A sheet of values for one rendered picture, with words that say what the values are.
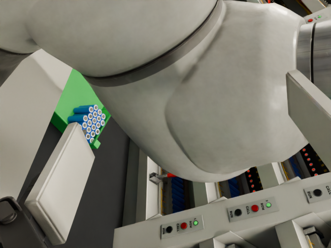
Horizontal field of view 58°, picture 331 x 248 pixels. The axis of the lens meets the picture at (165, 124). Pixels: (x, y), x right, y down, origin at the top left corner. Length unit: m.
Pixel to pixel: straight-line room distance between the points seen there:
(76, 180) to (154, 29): 0.12
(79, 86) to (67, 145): 0.74
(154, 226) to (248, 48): 0.71
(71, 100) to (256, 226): 0.59
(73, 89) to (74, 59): 0.64
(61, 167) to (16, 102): 0.19
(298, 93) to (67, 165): 0.13
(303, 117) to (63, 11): 0.16
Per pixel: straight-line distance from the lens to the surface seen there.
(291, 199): 0.80
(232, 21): 0.27
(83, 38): 0.23
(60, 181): 0.16
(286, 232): 0.78
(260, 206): 0.81
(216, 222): 0.82
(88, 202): 0.88
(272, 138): 0.26
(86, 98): 0.92
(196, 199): 0.88
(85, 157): 0.20
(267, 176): 0.86
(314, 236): 0.81
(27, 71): 0.39
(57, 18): 0.23
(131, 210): 1.01
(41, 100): 0.38
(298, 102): 0.18
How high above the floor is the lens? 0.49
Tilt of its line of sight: 16 degrees down
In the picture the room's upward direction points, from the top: 70 degrees clockwise
